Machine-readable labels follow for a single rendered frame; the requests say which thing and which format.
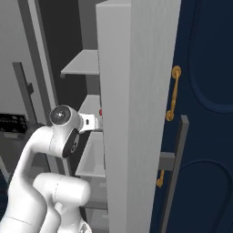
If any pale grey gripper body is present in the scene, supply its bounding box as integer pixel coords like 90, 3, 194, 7
89, 113, 104, 132

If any grey fridge shelf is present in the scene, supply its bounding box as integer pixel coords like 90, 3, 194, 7
77, 94, 103, 116
59, 49, 100, 79
75, 131, 106, 178

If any grey fridge drawer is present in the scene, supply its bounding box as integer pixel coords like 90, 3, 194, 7
81, 176, 110, 233

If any pale grey fridge door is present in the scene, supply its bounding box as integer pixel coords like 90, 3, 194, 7
0, 0, 60, 127

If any black grid rack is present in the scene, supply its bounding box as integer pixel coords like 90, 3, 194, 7
0, 113, 28, 134

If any navy cupboard door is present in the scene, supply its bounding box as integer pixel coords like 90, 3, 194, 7
149, 137, 233, 233
163, 0, 233, 140

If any dark grey fridge door handle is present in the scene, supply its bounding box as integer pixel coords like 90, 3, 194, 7
158, 115, 190, 233
12, 61, 38, 126

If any long gold cupboard handle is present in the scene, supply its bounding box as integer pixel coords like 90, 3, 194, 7
165, 66, 183, 123

